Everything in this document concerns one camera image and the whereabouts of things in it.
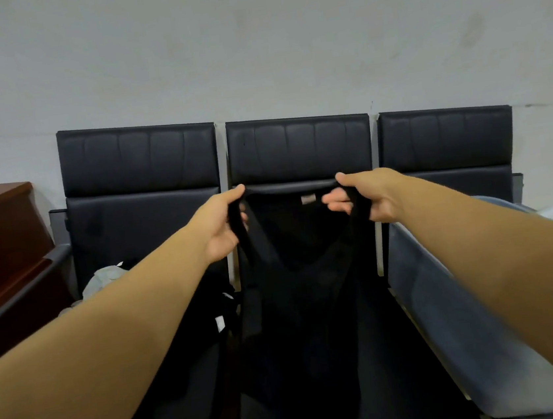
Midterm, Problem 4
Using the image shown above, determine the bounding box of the person's left hand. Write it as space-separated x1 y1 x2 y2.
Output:
182 184 254 267

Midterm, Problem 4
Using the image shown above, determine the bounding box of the person's right hand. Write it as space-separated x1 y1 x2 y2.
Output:
318 164 411 232

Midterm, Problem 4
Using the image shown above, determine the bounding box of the black garment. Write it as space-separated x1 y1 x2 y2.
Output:
108 246 254 419
219 172 397 419

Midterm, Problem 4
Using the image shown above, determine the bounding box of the grey tank top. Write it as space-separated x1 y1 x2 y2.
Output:
54 263 133 317

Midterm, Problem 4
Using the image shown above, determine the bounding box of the blue-grey plastic bin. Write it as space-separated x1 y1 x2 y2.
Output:
379 187 553 419

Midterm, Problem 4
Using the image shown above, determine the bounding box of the person's left forearm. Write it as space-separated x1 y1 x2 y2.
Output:
0 224 231 419

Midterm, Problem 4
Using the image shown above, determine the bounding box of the person's right forearm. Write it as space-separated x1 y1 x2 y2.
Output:
391 155 553 419

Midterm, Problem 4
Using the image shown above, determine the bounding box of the black leather bench chair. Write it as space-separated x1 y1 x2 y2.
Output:
38 113 249 419
367 98 531 285
202 97 483 419

